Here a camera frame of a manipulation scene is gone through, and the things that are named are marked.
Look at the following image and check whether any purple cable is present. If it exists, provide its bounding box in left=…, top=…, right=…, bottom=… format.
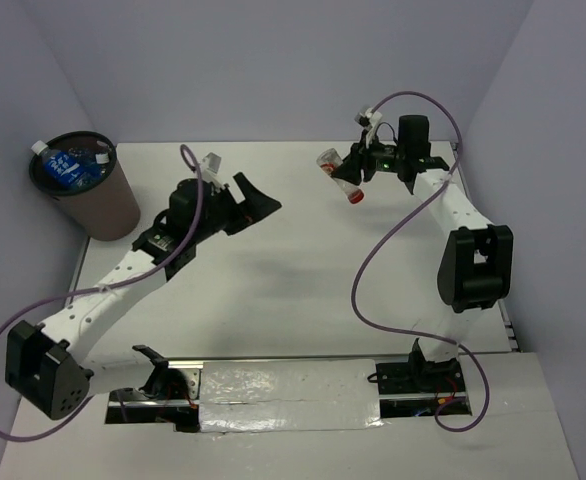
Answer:
left=0, top=144, right=205, bottom=442
left=350, top=90, right=491, bottom=431

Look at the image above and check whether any silver foil tape sheet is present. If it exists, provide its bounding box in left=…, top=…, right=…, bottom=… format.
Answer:
left=198, top=359, right=383, bottom=433

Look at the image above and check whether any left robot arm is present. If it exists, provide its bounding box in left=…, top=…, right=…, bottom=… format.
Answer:
left=5, top=173, right=282, bottom=420

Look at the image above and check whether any blue label bottle white cap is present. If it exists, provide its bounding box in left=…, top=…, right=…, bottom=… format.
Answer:
left=69, top=146, right=110, bottom=180

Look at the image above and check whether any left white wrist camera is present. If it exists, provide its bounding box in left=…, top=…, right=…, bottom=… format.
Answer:
left=200, top=152, right=224, bottom=190

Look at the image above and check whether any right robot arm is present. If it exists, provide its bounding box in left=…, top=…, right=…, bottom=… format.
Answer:
left=331, top=109, right=514, bottom=394

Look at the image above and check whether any red label bottle red cap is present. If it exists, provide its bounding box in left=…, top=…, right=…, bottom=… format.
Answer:
left=315, top=147, right=365, bottom=205

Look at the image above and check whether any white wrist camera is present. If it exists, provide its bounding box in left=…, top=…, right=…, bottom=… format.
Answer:
left=355, top=106, right=383, bottom=147
left=200, top=152, right=224, bottom=190

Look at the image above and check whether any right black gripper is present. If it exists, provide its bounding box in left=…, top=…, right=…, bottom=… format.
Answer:
left=332, top=130, right=407, bottom=186

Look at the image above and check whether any metal base rail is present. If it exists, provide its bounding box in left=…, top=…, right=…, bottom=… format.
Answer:
left=105, top=354, right=472, bottom=434

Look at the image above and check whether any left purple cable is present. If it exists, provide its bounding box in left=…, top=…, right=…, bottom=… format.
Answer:
left=0, top=144, right=205, bottom=442

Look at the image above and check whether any brown round waste bin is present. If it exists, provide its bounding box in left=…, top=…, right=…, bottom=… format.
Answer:
left=29, top=131, right=141, bottom=241

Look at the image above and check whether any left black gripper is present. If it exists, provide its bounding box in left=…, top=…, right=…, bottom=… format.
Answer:
left=190, top=172, right=279, bottom=243

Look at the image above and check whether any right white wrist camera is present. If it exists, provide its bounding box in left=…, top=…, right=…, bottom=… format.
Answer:
left=355, top=106, right=383, bottom=147

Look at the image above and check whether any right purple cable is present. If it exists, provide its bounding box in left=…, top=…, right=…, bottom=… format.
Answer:
left=350, top=90, right=491, bottom=431

